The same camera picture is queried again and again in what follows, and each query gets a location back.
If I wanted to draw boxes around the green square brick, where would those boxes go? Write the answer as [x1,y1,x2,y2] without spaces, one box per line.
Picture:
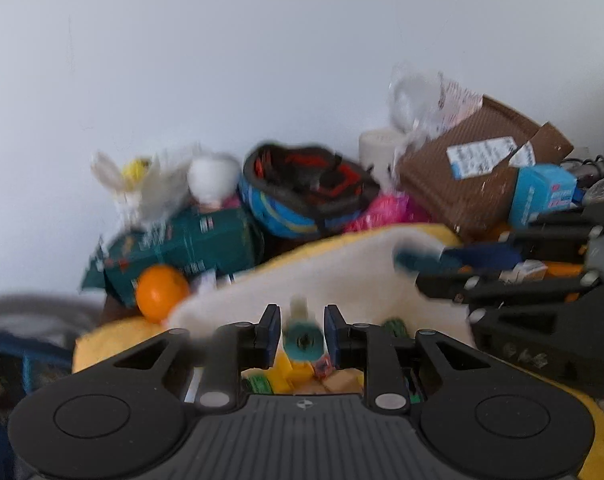
[245,374,274,394]

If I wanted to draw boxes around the pale green toy vehicle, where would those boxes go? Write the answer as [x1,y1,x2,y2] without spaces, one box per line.
[282,296,325,362]

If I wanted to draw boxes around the teal orange toy cylinder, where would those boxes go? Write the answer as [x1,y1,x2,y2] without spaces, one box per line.
[394,247,463,274]

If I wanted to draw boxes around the yellow square brick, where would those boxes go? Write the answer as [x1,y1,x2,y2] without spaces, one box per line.
[266,351,315,394]

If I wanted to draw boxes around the brown wooden cube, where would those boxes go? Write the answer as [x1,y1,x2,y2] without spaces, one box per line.
[321,368,364,394]

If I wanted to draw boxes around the blue dinosaur box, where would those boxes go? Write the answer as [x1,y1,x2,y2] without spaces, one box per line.
[509,164,577,229]

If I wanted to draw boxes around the white plastic bin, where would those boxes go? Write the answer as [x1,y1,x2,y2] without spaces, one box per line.
[164,224,473,344]

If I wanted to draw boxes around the orange fruit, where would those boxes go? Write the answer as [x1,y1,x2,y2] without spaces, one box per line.
[135,264,190,323]

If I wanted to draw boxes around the green book box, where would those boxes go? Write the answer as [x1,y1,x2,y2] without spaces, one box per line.
[80,207,263,307]

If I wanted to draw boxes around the yellow cloth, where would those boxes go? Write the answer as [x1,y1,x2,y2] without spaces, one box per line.
[73,224,604,479]

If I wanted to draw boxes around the red black helmet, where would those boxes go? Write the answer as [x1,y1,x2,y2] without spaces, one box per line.
[239,143,380,240]

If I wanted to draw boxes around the white round ball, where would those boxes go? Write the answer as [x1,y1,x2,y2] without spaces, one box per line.
[187,154,241,205]

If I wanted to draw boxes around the white plastic bag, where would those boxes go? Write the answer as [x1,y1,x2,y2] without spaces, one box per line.
[90,143,206,229]

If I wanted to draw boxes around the dark blue bag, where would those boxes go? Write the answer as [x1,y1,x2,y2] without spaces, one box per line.
[0,294,100,479]

